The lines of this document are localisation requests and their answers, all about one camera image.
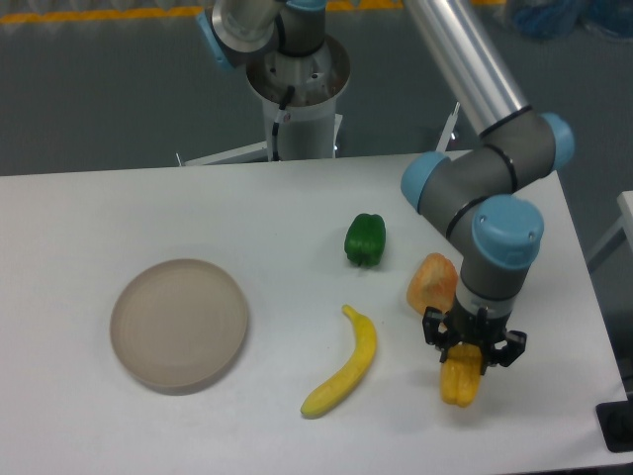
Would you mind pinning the black device at table edge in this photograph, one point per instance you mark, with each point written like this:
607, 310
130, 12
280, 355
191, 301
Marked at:
615, 420

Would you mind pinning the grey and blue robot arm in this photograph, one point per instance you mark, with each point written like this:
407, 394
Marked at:
470, 200

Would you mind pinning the white metal frame bracket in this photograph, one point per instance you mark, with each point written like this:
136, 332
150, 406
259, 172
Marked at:
448, 132

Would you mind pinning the blue plastic bags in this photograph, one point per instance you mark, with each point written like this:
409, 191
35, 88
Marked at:
549, 20

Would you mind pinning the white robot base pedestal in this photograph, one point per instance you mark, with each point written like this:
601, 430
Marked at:
298, 97

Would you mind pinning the green bell pepper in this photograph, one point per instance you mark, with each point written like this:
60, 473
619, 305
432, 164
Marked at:
365, 240

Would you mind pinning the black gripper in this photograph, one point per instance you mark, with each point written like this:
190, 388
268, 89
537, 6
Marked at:
498, 346

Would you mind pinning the yellow bell pepper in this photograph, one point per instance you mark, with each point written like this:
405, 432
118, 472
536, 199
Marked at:
460, 375

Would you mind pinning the yellow banana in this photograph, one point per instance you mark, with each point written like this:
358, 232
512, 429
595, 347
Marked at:
334, 390

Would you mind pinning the beige round plate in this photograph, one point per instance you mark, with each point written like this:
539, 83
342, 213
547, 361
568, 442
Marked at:
178, 326

